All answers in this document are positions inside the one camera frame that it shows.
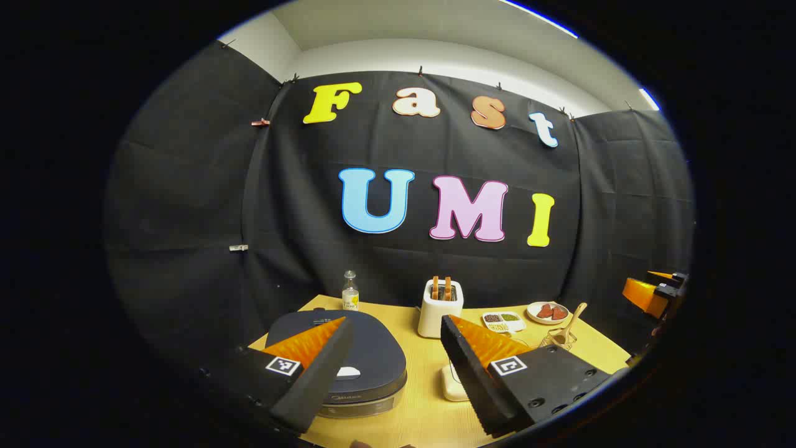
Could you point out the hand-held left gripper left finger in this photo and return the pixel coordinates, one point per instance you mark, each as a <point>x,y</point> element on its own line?
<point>323,367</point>

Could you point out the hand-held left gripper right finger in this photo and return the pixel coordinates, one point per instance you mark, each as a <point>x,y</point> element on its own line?
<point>472,373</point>

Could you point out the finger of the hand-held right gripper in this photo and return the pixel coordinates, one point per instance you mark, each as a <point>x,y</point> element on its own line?
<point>675,277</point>
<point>643,295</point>

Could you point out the dark grey rice cooker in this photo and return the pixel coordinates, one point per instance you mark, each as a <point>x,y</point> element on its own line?
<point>373,348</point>

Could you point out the white divided dish of beans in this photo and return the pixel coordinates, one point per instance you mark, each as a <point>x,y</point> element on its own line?
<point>504,322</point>

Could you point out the white toaster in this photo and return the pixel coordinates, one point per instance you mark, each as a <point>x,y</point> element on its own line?
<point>438,317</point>

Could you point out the glass bottle with yellow label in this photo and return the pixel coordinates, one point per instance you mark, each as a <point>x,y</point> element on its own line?
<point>350,297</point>

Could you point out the white round plate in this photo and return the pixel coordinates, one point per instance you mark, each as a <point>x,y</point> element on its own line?
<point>533,314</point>

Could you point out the toast slice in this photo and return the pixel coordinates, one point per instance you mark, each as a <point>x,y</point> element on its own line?
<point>448,288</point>
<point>435,287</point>

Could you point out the black backdrop cloth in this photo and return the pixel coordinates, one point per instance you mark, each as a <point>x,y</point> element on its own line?
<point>186,186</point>

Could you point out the red clothes peg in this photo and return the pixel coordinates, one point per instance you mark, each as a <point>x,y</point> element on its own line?
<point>261,122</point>

